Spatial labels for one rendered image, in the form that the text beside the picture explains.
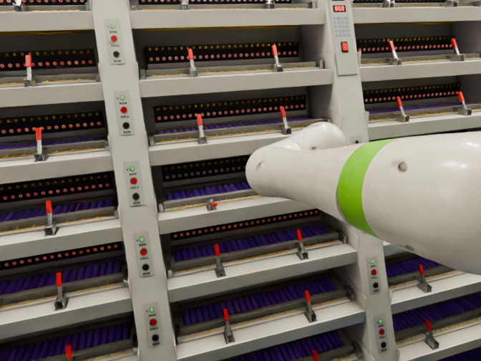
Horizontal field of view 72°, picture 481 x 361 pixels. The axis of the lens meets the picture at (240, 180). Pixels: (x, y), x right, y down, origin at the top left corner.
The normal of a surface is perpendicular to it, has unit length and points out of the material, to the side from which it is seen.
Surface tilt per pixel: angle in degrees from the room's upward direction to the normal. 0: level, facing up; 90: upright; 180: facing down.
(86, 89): 111
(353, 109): 90
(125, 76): 90
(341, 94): 90
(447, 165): 54
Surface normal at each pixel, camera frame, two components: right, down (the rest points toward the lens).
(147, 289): 0.23, -0.02
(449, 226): -0.75, 0.27
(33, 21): 0.26, 0.33
